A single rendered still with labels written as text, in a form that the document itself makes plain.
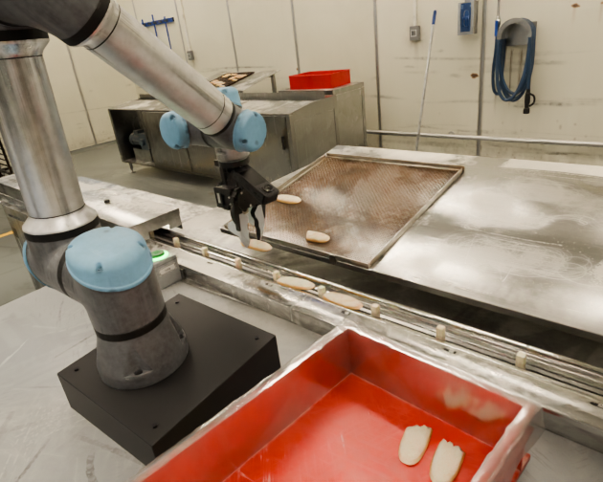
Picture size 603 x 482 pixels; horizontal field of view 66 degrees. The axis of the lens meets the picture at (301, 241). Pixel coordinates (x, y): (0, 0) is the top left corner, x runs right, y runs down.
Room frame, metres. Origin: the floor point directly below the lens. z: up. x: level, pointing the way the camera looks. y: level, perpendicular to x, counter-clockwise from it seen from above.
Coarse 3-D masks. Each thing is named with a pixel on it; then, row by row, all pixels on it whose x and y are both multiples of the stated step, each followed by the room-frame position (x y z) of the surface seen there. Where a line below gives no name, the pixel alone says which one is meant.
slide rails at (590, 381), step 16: (160, 240) 1.32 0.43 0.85; (224, 256) 1.15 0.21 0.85; (272, 272) 1.02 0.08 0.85; (368, 304) 0.82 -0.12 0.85; (384, 320) 0.76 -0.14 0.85; (416, 320) 0.75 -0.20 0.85; (448, 336) 0.69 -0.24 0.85; (464, 336) 0.68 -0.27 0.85; (496, 352) 0.63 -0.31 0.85; (512, 352) 0.62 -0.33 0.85; (544, 368) 0.58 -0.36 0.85; (560, 368) 0.57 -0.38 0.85; (560, 384) 0.54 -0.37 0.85; (592, 384) 0.53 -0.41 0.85
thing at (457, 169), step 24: (312, 168) 1.54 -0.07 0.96; (336, 168) 1.49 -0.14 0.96; (360, 168) 1.44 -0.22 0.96; (384, 168) 1.40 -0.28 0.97; (408, 168) 1.36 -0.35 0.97; (456, 168) 1.28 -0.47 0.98; (312, 192) 1.35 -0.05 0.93; (360, 192) 1.28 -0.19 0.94; (432, 192) 1.18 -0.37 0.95; (288, 216) 1.24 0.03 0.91; (288, 240) 1.11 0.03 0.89; (360, 264) 0.93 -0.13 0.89
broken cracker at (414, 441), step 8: (408, 432) 0.50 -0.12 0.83; (416, 432) 0.50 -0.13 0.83; (424, 432) 0.49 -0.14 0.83; (408, 440) 0.48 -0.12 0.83; (416, 440) 0.48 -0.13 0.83; (424, 440) 0.48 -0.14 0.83; (400, 448) 0.47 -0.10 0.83; (408, 448) 0.47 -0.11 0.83; (416, 448) 0.47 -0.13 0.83; (424, 448) 0.47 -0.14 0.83; (400, 456) 0.46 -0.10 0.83; (408, 456) 0.46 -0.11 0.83; (416, 456) 0.46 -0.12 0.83; (408, 464) 0.45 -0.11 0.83
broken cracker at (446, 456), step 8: (440, 448) 0.47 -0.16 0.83; (448, 448) 0.46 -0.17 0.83; (456, 448) 0.46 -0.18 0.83; (440, 456) 0.45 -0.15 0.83; (448, 456) 0.45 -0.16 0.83; (456, 456) 0.45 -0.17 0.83; (432, 464) 0.44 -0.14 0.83; (440, 464) 0.44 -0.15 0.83; (448, 464) 0.44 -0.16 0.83; (456, 464) 0.44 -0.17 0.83; (432, 472) 0.43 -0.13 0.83; (440, 472) 0.43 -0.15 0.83; (448, 472) 0.43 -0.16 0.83; (456, 472) 0.43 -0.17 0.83; (432, 480) 0.42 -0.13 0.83; (440, 480) 0.42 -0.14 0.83; (448, 480) 0.42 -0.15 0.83
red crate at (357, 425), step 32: (352, 384) 0.62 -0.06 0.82; (320, 416) 0.56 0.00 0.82; (352, 416) 0.55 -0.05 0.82; (384, 416) 0.54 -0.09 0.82; (416, 416) 0.53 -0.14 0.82; (288, 448) 0.51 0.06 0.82; (320, 448) 0.50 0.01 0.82; (352, 448) 0.49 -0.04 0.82; (384, 448) 0.48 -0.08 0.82; (480, 448) 0.46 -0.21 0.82; (224, 480) 0.46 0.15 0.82; (256, 480) 0.46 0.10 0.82; (288, 480) 0.45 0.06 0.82; (320, 480) 0.44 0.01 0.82; (352, 480) 0.44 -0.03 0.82; (384, 480) 0.43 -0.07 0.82; (416, 480) 0.43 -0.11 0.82; (512, 480) 0.40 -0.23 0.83
